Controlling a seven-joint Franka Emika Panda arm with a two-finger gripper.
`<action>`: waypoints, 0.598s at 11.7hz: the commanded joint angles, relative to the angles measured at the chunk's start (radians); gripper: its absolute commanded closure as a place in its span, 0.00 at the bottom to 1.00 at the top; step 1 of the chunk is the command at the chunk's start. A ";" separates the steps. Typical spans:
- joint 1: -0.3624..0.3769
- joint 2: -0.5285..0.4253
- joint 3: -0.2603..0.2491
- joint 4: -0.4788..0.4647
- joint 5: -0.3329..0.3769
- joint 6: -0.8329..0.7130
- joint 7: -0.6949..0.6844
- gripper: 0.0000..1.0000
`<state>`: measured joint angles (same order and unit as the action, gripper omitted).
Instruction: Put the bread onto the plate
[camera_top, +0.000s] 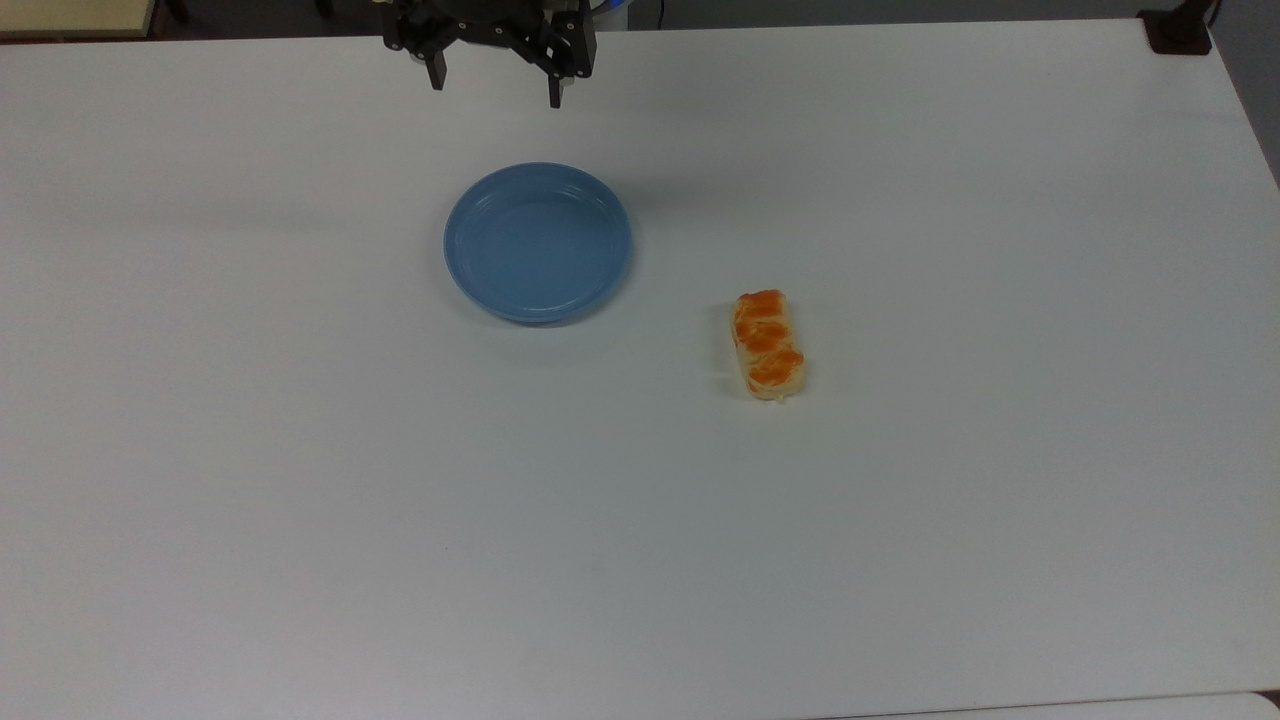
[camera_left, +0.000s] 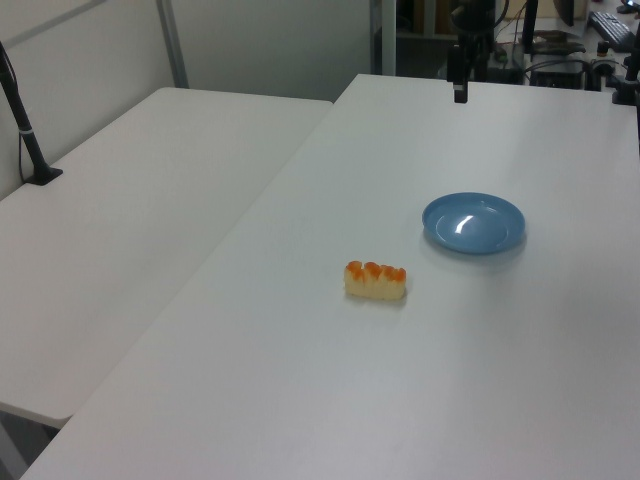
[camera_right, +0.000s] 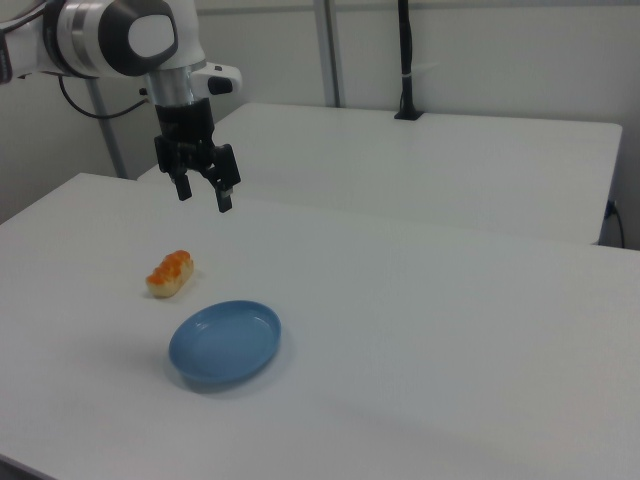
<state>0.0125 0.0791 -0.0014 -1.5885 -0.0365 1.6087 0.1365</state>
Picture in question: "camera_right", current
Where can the orange glazed bread roll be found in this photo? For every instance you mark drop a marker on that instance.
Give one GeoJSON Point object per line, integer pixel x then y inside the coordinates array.
{"type": "Point", "coordinates": [170, 274]}

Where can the black camera pole stand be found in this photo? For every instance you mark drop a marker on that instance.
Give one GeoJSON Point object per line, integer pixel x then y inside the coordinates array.
{"type": "Point", "coordinates": [407, 60]}

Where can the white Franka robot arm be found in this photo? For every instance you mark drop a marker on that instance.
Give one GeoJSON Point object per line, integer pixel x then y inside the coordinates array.
{"type": "Point", "coordinates": [95, 40]}

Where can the blue oval plate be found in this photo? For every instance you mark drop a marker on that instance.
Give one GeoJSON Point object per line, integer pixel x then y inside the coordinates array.
{"type": "Point", "coordinates": [225, 341]}

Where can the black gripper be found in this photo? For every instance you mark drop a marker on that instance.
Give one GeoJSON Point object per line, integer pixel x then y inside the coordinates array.
{"type": "Point", "coordinates": [183, 127]}

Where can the grey metal frame post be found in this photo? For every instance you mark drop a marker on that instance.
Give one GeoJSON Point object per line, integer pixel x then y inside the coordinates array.
{"type": "Point", "coordinates": [106, 130]}
{"type": "Point", "coordinates": [334, 52]}

